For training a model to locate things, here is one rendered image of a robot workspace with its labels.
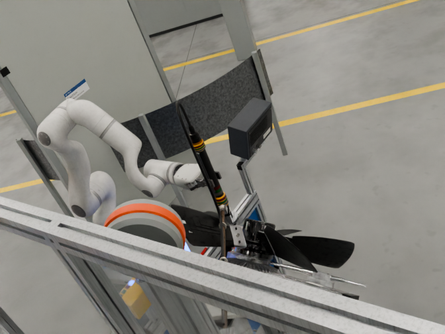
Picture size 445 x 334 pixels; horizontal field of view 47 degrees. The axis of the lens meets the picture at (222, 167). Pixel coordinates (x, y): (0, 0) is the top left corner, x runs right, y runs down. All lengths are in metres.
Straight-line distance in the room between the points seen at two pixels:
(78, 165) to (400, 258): 2.04
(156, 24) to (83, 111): 6.22
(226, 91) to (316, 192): 1.01
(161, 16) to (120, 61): 4.22
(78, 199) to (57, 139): 0.32
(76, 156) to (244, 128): 0.82
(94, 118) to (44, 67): 1.58
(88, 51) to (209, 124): 1.00
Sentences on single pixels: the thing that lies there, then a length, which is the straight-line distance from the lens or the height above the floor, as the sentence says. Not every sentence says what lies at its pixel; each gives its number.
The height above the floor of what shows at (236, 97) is 0.74.
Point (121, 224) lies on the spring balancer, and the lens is 0.94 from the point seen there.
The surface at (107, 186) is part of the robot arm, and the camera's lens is 2.29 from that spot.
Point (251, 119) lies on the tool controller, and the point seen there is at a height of 1.23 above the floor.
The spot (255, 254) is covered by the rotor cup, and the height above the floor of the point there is 1.19.
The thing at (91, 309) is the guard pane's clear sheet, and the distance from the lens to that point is 1.07.
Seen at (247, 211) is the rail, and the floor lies 0.81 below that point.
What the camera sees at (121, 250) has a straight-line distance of 0.72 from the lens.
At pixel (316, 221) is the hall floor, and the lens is 3.65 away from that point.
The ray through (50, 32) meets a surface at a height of 1.69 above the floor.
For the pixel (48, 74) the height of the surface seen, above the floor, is 1.48.
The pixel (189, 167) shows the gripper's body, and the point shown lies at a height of 1.49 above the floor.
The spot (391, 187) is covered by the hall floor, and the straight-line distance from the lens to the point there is 3.80.
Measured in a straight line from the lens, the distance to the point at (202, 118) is 3.75.
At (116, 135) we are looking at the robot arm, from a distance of 1.91.
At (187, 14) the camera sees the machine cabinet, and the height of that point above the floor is 0.18.
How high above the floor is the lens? 2.48
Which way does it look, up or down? 34 degrees down
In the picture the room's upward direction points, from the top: 22 degrees counter-clockwise
